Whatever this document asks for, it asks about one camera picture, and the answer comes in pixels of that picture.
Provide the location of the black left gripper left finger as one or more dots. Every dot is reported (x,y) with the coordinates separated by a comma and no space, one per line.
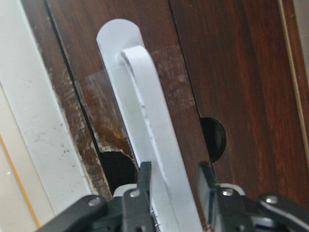
(143,184)

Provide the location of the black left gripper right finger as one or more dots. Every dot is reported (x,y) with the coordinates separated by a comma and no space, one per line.
(207,186)

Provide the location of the dark wooden drawer white handle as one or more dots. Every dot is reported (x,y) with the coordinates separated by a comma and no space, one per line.
(139,95)

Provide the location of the dark wooden drawer cabinet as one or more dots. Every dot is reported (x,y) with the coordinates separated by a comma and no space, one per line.
(232,72)

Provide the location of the cream plastic storage box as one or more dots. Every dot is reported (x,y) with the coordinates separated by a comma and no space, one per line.
(40,170)

